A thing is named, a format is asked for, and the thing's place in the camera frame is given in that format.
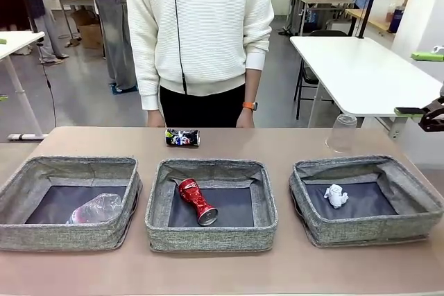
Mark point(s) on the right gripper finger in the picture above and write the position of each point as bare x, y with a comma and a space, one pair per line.
409, 111
426, 56

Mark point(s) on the white paper ball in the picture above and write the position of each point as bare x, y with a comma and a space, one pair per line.
334, 195

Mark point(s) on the clear plastic water bottle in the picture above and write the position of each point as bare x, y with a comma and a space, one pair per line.
97, 207

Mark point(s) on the crushed red soda can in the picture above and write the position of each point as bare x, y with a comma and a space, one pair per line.
196, 200

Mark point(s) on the person's left forearm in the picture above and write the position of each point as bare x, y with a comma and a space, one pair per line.
258, 46

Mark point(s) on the person's right forearm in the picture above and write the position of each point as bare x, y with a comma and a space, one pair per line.
145, 67

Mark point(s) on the person's right hand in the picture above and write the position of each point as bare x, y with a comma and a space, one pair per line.
155, 121

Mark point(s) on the person's left hand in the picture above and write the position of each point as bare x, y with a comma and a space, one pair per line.
244, 119

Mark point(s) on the white table with round leg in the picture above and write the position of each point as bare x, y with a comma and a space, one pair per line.
17, 41

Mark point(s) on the dark blue bottle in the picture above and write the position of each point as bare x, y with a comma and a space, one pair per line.
395, 20

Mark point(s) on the bystander in light shirt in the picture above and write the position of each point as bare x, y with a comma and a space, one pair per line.
38, 5

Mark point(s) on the wooden top table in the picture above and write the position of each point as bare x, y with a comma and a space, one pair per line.
371, 22

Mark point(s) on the translucent plastic container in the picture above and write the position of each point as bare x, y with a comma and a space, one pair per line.
381, 8

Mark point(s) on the clear plastic cup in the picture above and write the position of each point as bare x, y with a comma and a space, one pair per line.
342, 133

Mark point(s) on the black vertical pole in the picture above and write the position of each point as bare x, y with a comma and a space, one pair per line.
362, 15

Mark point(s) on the brown cardboard box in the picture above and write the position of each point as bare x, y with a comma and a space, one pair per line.
91, 34

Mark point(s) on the black folding chair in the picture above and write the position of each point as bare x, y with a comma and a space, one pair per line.
305, 81

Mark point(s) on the bystander in grey jeans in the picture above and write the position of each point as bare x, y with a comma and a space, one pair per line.
114, 15

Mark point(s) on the grey fabric basket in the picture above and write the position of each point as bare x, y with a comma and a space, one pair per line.
208, 237
364, 230
69, 237

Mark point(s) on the crushed dark soda can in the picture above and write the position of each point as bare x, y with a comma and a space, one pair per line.
182, 137

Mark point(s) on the person in white sweater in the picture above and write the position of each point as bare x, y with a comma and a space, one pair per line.
197, 25

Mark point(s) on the person's black trousers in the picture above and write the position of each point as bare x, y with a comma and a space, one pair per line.
203, 109

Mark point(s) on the white table with grey frame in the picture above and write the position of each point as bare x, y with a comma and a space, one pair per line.
364, 74

